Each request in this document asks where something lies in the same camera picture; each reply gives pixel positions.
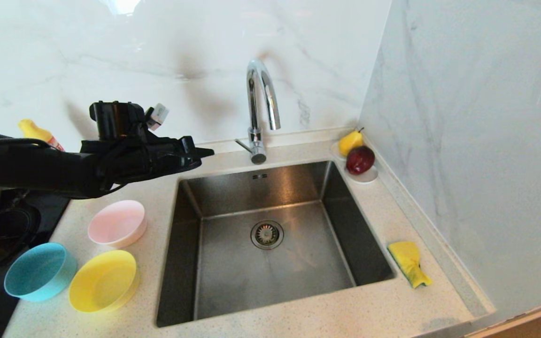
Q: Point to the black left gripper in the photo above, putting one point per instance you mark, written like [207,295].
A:
[143,159]

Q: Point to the orange dish soap bottle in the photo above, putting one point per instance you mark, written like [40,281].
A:
[35,130]

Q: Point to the stainless steel sink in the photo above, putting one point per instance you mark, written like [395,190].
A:
[298,272]

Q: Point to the yellow green sponge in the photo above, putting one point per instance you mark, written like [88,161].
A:
[406,256]

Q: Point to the chrome gooseneck faucet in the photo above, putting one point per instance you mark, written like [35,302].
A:
[253,108]

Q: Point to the pink plastic bowl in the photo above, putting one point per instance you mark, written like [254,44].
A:
[116,224]

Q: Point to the round metal drain strainer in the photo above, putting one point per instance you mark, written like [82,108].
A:
[267,234]

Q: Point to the yellow plastic bowl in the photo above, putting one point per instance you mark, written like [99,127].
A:
[103,281]

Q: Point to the yellow pear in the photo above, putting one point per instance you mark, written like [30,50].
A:
[349,142]

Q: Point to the dark red apple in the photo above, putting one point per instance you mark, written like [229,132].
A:
[359,160]

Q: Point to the small white dish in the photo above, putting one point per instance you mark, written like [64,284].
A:
[364,178]

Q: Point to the black induction cooktop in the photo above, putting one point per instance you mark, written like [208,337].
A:
[12,225]

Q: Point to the blue plastic bowl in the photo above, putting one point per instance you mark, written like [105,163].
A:
[38,272]

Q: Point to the brown wooden panel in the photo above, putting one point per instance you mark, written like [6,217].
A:
[538,324]

